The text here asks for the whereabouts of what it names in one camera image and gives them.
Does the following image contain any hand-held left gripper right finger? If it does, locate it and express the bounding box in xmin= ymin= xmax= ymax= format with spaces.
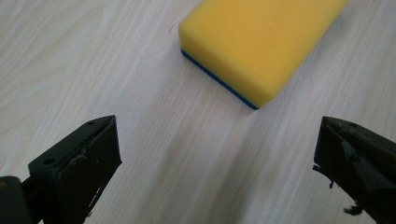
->
xmin=312 ymin=116 xmax=396 ymax=224

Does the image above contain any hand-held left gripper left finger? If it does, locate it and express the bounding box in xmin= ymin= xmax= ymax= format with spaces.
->
xmin=27 ymin=115 xmax=122 ymax=224

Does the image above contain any yellow sponge with blue base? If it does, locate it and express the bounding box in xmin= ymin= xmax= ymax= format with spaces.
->
xmin=177 ymin=0 xmax=349 ymax=111

